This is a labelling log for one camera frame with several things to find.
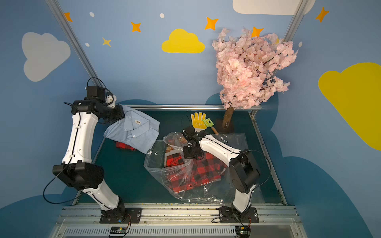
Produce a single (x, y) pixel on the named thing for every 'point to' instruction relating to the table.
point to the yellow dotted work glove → (197, 121)
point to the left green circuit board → (119, 230)
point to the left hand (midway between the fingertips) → (123, 113)
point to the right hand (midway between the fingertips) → (190, 154)
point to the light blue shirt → (137, 129)
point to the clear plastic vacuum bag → (220, 191)
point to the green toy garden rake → (209, 124)
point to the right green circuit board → (243, 231)
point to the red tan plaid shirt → (173, 143)
